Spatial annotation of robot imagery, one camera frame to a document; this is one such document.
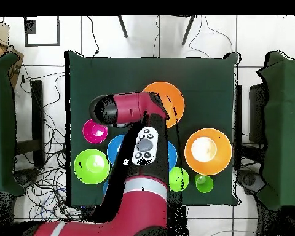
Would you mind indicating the black tripod leg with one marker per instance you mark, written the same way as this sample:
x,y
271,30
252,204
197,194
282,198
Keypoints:
x,y
188,30
123,27

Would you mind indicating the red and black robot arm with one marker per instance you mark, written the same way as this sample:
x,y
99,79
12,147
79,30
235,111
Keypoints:
x,y
142,209

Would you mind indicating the small green plastic bowl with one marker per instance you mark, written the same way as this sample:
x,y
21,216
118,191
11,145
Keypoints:
x,y
178,179

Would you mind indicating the green cloth covered table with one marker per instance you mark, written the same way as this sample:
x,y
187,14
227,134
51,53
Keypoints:
x,y
285,123
2,123

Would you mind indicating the black floor stand bar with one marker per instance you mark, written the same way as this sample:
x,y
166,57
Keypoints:
x,y
37,110

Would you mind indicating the black stand base with knob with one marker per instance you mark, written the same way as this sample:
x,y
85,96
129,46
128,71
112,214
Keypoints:
x,y
27,177

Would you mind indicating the large green plastic bowl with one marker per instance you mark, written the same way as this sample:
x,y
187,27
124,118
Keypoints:
x,y
91,173

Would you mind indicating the black box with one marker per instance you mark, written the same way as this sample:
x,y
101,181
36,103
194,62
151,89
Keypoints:
x,y
258,110

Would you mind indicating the dark green table cloth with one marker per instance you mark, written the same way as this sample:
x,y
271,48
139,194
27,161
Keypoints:
x,y
137,71

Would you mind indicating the small translucent blue bowl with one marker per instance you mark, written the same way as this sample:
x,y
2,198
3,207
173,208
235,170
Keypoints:
x,y
105,187

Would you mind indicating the small pink plastic bowl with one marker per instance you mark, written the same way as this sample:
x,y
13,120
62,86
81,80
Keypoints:
x,y
93,134

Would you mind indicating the blue plastic bowl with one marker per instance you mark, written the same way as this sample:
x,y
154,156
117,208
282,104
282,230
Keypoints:
x,y
172,154
113,150

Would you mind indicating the black square frame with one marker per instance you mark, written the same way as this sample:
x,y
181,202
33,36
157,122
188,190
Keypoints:
x,y
29,27

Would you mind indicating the green plastic cup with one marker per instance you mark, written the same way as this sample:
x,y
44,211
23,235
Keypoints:
x,y
205,186

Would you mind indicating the large orange plastic bowl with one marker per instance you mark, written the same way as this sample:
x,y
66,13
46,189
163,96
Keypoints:
x,y
174,98
221,157

